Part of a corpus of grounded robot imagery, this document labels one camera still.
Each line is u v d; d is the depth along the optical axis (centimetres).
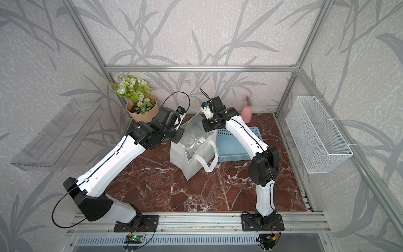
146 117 99
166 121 53
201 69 179
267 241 70
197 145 102
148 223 73
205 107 77
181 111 63
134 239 71
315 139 61
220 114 60
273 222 68
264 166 49
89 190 39
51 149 65
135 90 94
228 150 101
